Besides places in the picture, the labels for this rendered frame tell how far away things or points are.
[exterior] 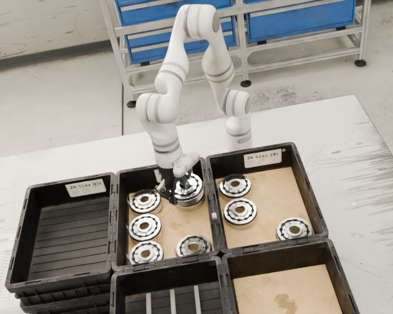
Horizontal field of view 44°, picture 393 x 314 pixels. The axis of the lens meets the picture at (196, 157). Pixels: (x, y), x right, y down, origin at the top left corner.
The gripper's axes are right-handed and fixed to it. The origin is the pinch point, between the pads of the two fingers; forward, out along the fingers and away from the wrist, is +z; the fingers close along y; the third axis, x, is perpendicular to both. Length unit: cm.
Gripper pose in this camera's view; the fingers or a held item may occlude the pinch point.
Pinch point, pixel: (178, 194)
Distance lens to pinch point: 139.5
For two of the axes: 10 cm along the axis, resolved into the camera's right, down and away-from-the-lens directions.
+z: 1.4, 7.3, 6.7
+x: 7.8, 3.4, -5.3
